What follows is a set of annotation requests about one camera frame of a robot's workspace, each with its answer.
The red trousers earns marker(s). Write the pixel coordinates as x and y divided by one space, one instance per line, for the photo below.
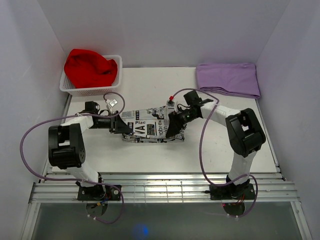
89 69

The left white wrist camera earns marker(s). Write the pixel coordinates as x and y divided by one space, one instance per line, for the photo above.
111 103

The white plastic basket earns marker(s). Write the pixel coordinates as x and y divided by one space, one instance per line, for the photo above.
65 84

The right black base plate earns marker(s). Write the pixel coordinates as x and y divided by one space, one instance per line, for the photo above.
232 192

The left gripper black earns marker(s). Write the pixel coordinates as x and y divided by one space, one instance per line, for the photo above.
117 125

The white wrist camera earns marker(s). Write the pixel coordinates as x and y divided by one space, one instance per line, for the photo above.
111 103
171 102

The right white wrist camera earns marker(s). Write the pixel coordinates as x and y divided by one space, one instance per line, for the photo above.
171 102

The newspaper print trousers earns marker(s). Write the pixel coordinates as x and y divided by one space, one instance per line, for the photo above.
149 125

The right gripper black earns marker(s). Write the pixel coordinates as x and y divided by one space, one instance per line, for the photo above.
175 123

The folded purple trousers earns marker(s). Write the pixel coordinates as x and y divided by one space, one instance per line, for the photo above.
230 79

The aluminium rail frame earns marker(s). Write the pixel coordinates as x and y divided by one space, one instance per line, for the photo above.
159 188

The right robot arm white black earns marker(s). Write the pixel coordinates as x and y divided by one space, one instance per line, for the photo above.
245 136

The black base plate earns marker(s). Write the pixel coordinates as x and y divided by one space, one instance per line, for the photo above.
113 192
232 192

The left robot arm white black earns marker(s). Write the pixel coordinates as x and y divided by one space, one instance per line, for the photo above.
66 148

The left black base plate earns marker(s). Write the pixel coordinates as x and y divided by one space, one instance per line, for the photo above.
113 192

